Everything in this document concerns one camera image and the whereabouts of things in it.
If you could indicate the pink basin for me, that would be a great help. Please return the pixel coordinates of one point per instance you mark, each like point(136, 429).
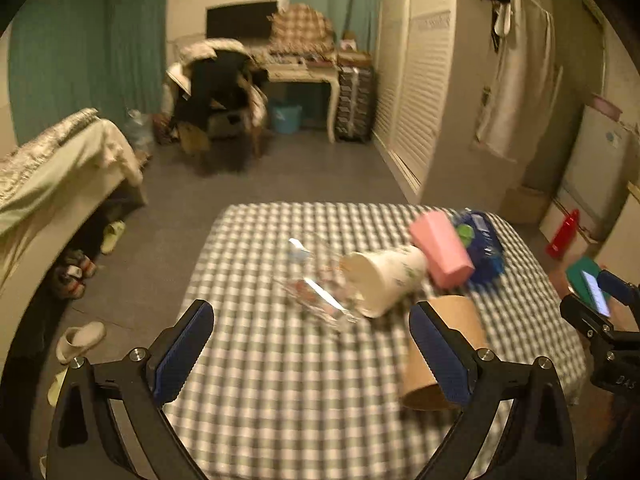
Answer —
point(605, 107)

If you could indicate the plaid cloth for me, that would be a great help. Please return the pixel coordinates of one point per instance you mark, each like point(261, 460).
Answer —
point(299, 29)

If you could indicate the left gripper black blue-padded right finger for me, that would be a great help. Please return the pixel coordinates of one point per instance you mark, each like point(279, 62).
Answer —
point(537, 441)

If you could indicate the teal curtain left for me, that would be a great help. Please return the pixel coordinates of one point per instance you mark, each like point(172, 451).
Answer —
point(66, 55)

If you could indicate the white small fridge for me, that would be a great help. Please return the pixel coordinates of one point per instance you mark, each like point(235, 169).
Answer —
point(604, 158)

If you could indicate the blue plastic cup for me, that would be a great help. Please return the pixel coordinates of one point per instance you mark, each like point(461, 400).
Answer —
point(480, 240)

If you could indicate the red bottle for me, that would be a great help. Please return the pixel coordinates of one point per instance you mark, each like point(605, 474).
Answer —
point(564, 236)

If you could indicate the brown paper cup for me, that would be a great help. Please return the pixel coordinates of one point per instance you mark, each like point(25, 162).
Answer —
point(440, 373)

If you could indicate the red white sneakers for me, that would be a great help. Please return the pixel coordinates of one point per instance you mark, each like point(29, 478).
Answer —
point(69, 276)

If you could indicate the bed with blankets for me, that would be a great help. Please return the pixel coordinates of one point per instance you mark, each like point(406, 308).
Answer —
point(49, 187)

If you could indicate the white louvered wardrobe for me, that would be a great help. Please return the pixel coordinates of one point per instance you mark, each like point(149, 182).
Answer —
point(434, 58)

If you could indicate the hanging white towel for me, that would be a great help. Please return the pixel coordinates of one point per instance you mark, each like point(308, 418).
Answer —
point(520, 99)

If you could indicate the smartphone on gripper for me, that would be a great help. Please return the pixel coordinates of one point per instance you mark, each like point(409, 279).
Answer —
point(582, 277)

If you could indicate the large water jug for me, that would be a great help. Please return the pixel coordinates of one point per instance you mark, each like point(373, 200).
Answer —
point(139, 131)

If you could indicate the clear glass cup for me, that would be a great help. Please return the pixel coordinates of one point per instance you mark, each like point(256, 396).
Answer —
point(316, 282)

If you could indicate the pink plastic cup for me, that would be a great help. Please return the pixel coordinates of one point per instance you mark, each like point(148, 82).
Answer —
point(448, 262)

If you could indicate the green slipper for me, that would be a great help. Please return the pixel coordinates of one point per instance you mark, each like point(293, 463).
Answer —
point(111, 236)

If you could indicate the white patterned paper cup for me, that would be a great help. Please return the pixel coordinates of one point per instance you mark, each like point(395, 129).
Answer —
point(383, 278)

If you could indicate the black monitor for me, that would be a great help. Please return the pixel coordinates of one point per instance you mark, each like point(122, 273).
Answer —
point(242, 21)

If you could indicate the wooden chair with clothes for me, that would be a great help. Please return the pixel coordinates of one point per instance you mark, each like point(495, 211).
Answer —
point(217, 78)

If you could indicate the checkered tablecloth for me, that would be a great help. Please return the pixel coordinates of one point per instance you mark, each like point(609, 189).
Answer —
point(279, 394)

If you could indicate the white desk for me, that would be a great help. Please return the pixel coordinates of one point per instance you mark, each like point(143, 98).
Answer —
point(304, 69)

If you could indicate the blue laundry basket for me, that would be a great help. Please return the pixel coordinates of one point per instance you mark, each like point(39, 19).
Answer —
point(285, 118)

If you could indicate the white slipper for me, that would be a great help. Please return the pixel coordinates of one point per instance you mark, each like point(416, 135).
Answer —
point(77, 340)

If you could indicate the black silver suitcase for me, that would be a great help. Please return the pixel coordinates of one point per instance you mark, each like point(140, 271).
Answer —
point(355, 107)

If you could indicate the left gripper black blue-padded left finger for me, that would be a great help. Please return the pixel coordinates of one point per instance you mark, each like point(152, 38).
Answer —
point(84, 441)

